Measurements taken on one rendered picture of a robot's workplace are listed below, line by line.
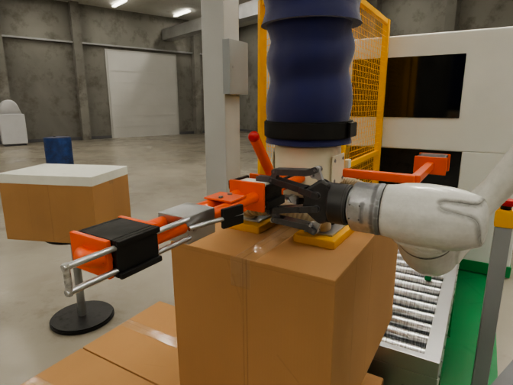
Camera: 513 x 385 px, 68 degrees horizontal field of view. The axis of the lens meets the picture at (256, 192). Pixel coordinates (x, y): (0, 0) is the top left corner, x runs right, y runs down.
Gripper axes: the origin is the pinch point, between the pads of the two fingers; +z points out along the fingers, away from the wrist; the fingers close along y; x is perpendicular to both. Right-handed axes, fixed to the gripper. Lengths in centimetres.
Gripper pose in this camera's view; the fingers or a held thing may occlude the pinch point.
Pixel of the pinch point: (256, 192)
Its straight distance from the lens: 79.7
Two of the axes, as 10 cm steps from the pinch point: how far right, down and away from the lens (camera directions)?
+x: 5.2, -1.9, 8.3
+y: 0.0, 9.7, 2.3
